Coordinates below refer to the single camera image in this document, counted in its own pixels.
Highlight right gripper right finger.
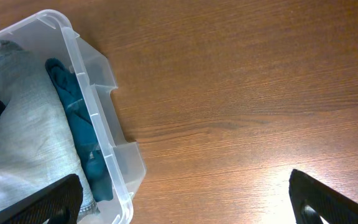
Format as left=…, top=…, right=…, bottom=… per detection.
left=289, top=169, right=358, bottom=224

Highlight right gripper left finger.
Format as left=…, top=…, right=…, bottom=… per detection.
left=0, top=174, right=83, bottom=224

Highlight teal taped cloth bundle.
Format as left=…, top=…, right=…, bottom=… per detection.
left=45, top=58, right=114, bottom=202

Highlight light blue jeans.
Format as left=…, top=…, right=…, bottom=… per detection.
left=0, top=40, right=99, bottom=219

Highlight clear plastic storage container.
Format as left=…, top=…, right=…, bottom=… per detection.
left=0, top=9, right=147, bottom=224

